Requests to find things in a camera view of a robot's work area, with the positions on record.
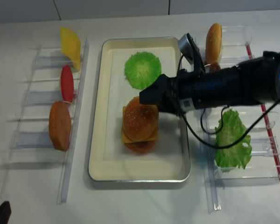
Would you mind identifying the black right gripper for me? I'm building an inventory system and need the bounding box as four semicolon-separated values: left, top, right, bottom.
139;69;201;117

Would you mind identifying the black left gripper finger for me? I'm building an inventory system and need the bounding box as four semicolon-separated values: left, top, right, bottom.
0;201;12;224

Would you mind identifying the sesame burger top bun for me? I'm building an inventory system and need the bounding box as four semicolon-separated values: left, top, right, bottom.
122;96;160;141

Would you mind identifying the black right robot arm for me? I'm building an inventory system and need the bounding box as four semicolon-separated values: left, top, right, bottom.
140;51;280;114

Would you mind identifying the round green lettuce piece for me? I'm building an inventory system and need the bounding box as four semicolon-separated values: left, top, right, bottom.
124;51;162;90

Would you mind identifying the burger meat patty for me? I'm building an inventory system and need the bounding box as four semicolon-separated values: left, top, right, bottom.
126;140;155;148

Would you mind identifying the brown meat patty in rack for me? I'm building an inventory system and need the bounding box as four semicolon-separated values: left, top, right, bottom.
204;62;221;73

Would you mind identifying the leafy green lettuce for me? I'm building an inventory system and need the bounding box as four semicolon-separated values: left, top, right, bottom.
215;109;252;169

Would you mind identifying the red tomato slice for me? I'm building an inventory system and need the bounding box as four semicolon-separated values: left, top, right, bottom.
60;65;74;103

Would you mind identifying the yellow cheese slice in rack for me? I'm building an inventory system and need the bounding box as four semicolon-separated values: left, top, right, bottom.
60;27;81;71

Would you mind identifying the burger bottom bun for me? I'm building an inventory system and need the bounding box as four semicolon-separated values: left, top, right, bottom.
125;141;156;154

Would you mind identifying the tan bun in right rack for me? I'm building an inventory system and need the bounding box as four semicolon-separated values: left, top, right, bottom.
205;23;222;64

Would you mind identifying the brown bun bottom slice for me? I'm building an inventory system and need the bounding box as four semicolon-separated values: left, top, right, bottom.
49;101;71;152

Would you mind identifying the clear acrylic left rack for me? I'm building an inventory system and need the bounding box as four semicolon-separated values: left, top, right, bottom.
0;40;90;204

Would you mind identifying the clear acrylic rack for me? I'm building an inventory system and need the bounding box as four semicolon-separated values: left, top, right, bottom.
198;26;280;212
0;40;90;204

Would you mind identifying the clear acrylic right rack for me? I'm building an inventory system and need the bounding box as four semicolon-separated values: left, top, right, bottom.
198;26;280;212

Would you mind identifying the black cable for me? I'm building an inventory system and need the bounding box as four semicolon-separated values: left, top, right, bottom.
177;53;280;149

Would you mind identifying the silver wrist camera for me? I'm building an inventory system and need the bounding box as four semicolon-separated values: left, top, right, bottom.
178;33;205;73

